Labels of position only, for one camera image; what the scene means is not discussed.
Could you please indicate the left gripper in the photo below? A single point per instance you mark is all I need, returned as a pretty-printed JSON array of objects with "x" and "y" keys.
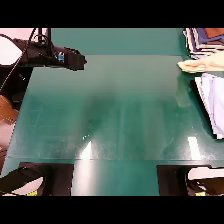
[{"x": 74, "y": 60}]

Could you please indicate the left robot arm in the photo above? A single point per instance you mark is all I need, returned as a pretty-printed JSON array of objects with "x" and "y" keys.
[{"x": 36, "y": 55}]

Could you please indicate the dark blue folded garment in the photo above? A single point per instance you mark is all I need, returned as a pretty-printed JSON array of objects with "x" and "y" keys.
[{"x": 203, "y": 36}]

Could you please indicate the lavender garment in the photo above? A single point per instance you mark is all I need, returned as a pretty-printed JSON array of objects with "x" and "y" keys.
[{"x": 215, "y": 103}]

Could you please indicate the brown folded garment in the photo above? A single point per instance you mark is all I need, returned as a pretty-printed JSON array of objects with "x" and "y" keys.
[{"x": 215, "y": 31}]

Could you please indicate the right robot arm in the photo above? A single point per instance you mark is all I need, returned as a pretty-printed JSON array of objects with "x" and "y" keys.
[{"x": 173, "y": 180}]

